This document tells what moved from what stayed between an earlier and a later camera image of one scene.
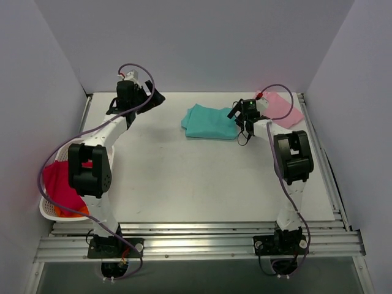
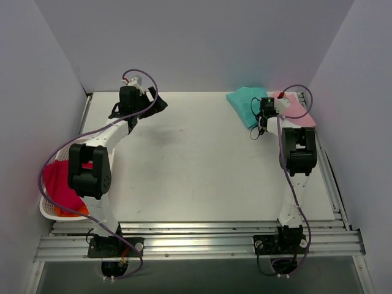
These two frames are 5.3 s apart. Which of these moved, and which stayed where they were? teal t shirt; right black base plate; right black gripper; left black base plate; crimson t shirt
Moved: teal t shirt; right black gripper
Stayed: crimson t shirt; right black base plate; left black base plate
